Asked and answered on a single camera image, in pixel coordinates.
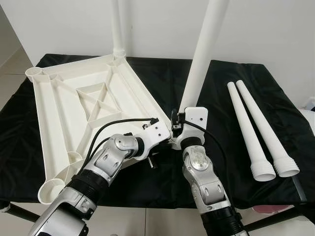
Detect black table cloth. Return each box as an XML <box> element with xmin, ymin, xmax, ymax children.
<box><xmin>0</xmin><ymin>53</ymin><xmax>315</xmax><ymax>210</ymax></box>

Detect white plastic children table top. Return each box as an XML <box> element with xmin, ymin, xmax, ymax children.
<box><xmin>26</xmin><ymin>53</ymin><xmax>174</xmax><ymax>205</ymax></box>

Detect white plastic table leg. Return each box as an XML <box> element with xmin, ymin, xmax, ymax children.
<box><xmin>110</xmin><ymin>0</ymin><xmax>128</xmax><ymax>58</ymax></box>
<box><xmin>227</xmin><ymin>82</ymin><xmax>277</xmax><ymax>182</ymax></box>
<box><xmin>177</xmin><ymin>0</ymin><xmax>230</xmax><ymax>112</ymax></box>
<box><xmin>235</xmin><ymin>80</ymin><xmax>300</xmax><ymax>178</ymax></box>

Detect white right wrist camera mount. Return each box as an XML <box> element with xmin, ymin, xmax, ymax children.
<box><xmin>176</xmin><ymin>106</ymin><xmax>209</xmax><ymax>147</ymax></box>

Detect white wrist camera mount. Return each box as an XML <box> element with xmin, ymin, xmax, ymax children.
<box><xmin>176</xmin><ymin>106</ymin><xmax>209</xmax><ymax>147</ymax></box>
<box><xmin>140</xmin><ymin>120</ymin><xmax>172</xmax><ymax>159</ymax></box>

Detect short dark metal bar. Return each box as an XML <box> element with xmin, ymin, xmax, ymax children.
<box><xmin>293</xmin><ymin>175</ymin><xmax>309</xmax><ymax>204</ymax></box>

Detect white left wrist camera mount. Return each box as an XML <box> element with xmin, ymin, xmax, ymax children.
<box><xmin>140</xmin><ymin>120</ymin><xmax>172</xmax><ymax>159</ymax></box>

